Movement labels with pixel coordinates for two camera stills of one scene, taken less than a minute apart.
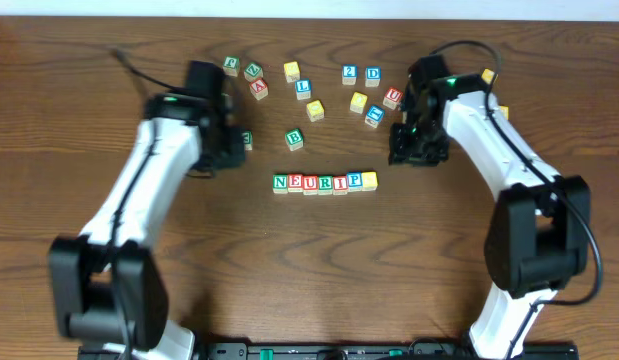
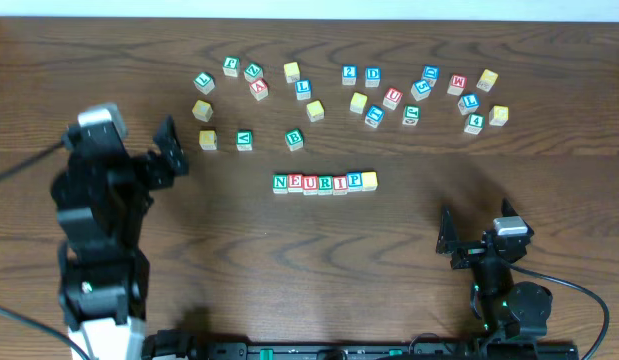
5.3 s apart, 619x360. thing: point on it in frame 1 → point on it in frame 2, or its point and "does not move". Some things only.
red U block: (310, 184) does not move
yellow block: (369, 181) does not move
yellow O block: (316, 111) does not move
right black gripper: (412, 150) → (475, 251)
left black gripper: (229, 151) → (152, 166)
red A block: (259, 88) does not move
